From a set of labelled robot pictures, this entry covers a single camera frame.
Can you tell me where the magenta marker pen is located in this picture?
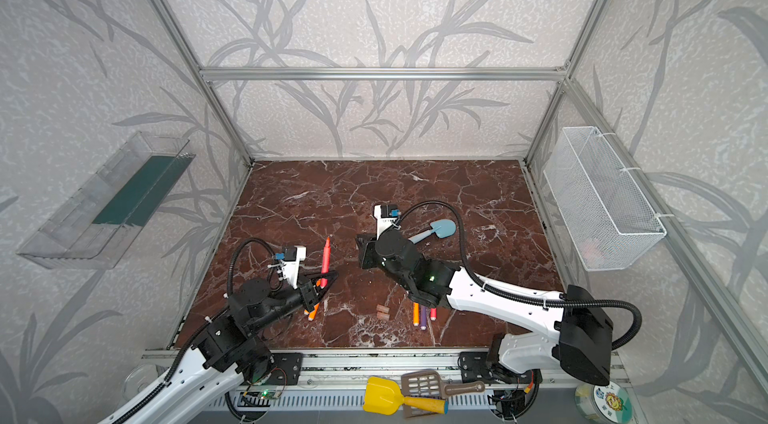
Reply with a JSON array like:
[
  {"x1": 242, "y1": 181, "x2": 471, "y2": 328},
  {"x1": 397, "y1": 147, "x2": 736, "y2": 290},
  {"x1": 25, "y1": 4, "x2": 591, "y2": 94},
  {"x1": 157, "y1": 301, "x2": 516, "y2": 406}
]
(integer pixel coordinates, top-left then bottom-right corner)
[{"x1": 321, "y1": 237, "x2": 331, "y2": 273}]

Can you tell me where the white wire mesh basket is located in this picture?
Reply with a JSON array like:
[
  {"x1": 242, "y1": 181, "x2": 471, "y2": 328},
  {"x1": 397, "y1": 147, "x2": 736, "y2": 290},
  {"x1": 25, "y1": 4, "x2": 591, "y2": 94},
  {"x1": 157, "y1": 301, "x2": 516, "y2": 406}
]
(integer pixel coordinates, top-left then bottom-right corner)
[{"x1": 544, "y1": 126, "x2": 667, "y2": 271}]

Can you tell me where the aluminium cage frame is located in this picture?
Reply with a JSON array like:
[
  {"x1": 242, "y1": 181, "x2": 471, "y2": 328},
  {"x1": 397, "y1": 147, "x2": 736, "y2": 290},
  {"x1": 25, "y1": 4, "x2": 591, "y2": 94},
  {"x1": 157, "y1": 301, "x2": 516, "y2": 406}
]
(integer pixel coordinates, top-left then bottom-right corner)
[{"x1": 147, "y1": 0, "x2": 767, "y2": 392}]

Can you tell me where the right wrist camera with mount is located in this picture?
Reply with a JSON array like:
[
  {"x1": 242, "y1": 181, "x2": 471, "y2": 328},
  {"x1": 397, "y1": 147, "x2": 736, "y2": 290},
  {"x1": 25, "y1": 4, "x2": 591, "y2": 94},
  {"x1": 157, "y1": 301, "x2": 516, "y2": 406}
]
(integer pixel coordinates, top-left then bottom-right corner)
[{"x1": 373, "y1": 204, "x2": 400, "y2": 237}]

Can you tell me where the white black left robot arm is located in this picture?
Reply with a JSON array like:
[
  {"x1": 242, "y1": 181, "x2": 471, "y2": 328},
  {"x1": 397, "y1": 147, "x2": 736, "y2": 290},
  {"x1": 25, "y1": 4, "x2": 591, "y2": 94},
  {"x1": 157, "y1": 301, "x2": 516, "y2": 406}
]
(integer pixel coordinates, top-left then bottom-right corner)
[{"x1": 103, "y1": 270, "x2": 338, "y2": 423}]

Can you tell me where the brown toy spatula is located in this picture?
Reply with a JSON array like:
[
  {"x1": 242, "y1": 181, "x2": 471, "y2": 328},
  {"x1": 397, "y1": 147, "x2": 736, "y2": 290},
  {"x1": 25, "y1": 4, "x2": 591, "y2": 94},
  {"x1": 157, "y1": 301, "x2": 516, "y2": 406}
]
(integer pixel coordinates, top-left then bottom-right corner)
[{"x1": 401, "y1": 370, "x2": 485, "y2": 400}]

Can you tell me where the purple marker pen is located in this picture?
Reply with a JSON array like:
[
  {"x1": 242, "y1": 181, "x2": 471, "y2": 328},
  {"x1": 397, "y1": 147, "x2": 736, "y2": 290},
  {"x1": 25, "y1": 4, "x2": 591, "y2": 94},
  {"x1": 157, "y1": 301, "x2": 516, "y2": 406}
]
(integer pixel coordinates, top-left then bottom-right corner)
[{"x1": 419, "y1": 305, "x2": 428, "y2": 331}]

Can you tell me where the clear plastic wall tray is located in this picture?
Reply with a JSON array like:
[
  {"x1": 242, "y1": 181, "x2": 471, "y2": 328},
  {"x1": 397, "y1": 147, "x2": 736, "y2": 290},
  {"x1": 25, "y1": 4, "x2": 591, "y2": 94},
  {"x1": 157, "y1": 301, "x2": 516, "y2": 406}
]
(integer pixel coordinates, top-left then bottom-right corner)
[{"x1": 17, "y1": 131, "x2": 196, "y2": 270}]

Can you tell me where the green circuit board with wires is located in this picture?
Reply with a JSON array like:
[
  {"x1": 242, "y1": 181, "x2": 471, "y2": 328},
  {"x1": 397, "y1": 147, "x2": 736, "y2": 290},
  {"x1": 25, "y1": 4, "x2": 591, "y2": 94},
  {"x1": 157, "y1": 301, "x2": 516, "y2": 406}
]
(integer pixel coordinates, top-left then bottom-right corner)
[{"x1": 238, "y1": 388, "x2": 284, "y2": 408}]

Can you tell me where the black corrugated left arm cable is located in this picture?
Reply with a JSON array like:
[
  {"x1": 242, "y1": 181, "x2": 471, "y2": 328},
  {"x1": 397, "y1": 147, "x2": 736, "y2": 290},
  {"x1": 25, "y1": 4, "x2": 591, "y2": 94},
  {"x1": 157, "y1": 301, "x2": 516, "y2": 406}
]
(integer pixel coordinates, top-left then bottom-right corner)
[{"x1": 113, "y1": 237, "x2": 283, "y2": 424}]

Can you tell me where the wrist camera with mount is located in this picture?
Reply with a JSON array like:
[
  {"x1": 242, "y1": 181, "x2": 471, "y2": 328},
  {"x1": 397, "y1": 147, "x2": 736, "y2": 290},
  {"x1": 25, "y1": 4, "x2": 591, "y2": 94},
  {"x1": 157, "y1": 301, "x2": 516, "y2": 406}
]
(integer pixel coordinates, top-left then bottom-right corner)
[
  {"x1": 268, "y1": 245, "x2": 307, "y2": 289},
  {"x1": 373, "y1": 204, "x2": 400, "y2": 237}
]

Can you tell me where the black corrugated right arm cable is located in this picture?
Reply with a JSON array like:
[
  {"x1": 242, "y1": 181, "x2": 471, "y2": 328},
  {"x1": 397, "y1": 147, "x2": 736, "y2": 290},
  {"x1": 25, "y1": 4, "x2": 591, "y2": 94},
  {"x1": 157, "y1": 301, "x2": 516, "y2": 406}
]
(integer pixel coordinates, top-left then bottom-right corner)
[{"x1": 395, "y1": 200, "x2": 643, "y2": 351}]

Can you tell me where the light blue toy shovel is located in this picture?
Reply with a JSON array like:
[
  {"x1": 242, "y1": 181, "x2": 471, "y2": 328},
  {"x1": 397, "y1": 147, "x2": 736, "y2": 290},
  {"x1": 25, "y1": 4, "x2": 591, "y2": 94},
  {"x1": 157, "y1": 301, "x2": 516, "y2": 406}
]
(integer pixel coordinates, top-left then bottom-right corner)
[{"x1": 409, "y1": 219, "x2": 457, "y2": 244}]

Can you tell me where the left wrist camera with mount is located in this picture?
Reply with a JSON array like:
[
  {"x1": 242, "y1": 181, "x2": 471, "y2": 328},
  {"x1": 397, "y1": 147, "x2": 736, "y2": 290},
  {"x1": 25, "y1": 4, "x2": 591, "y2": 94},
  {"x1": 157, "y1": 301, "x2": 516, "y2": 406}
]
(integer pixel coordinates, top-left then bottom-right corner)
[{"x1": 268, "y1": 245, "x2": 307, "y2": 289}]

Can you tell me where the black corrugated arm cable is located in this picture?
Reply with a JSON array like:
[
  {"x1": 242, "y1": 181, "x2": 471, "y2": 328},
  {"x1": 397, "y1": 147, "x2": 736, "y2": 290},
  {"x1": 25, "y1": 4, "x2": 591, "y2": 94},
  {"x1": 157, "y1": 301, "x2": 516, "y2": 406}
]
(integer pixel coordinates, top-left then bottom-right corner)
[
  {"x1": 113, "y1": 237, "x2": 283, "y2": 424},
  {"x1": 395, "y1": 200, "x2": 643, "y2": 351}
]

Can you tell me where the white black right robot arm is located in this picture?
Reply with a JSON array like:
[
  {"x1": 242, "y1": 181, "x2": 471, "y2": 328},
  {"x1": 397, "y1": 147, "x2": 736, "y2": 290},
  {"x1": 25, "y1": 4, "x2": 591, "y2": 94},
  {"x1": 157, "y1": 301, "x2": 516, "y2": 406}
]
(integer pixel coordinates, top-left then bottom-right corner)
[{"x1": 356, "y1": 228, "x2": 613, "y2": 386}]

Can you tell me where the yellow toy shovel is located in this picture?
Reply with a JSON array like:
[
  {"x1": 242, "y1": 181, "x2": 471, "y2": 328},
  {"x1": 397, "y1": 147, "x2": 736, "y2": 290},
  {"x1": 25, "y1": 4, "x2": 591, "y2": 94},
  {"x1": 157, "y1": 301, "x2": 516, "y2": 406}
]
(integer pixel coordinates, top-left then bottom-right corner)
[{"x1": 362, "y1": 376, "x2": 448, "y2": 416}]

